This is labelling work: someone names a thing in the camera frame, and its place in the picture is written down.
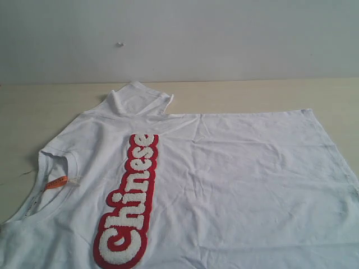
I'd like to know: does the orange neck label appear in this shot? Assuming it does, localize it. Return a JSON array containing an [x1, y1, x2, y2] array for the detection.
[[44, 176, 68, 191]]

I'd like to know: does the white t-shirt red lettering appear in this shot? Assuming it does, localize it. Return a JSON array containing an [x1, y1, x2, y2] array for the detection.
[[1, 82, 358, 268]]

